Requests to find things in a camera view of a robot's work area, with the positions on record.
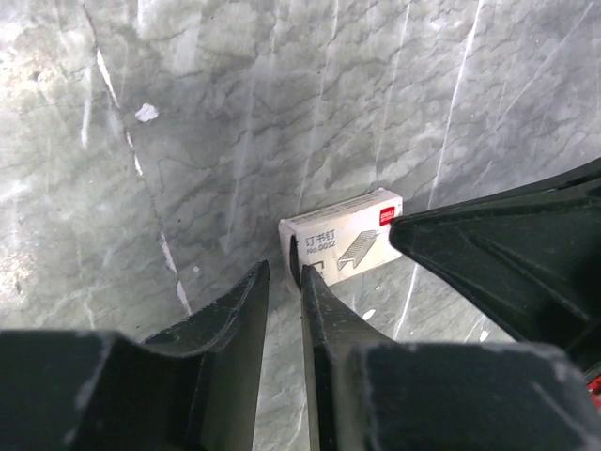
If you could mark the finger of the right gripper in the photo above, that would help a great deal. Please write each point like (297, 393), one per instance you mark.
(529, 258)

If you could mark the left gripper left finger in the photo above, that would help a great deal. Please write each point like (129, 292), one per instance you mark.
(192, 386)

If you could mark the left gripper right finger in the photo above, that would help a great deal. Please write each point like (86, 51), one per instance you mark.
(370, 393)

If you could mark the white staple box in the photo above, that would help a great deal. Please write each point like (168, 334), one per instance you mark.
(341, 240)

